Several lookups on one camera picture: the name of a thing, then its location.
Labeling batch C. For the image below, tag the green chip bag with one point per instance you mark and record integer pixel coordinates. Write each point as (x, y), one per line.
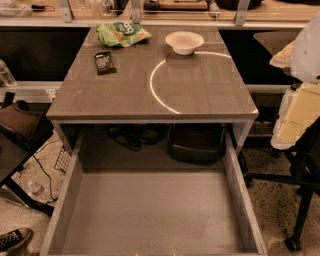
(122, 34)

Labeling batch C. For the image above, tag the clear plastic water bottle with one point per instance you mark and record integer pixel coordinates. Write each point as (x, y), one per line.
(37, 192)

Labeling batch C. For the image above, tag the grey top drawer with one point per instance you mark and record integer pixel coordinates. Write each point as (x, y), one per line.
(115, 202)

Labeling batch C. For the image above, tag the black white sneaker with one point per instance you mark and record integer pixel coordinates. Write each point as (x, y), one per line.
(14, 239)

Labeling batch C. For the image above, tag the plastic bottle on shelf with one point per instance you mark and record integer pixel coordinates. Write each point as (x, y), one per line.
(6, 75)

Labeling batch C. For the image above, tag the black snack bar wrapper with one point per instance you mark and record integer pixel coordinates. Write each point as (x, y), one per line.
(104, 63)

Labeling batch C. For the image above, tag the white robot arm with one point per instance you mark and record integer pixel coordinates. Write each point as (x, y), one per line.
(300, 83)

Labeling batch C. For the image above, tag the black wire basket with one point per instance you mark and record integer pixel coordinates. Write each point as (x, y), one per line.
(62, 161)

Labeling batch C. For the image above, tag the grey drawer cabinet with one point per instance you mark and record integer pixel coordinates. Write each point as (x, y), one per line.
(153, 84)

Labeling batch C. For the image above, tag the black office chair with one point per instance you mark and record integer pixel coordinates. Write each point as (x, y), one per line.
(304, 172)

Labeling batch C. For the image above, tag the black bag under cabinet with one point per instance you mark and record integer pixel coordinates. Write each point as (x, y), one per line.
(201, 144)

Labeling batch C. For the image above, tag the white paper bowl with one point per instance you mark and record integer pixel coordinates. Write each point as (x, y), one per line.
(184, 42)

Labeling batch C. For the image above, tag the black side table left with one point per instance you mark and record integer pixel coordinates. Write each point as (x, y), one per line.
(12, 159)

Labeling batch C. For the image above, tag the brown bag on left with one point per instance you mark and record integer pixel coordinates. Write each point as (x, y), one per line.
(26, 128)

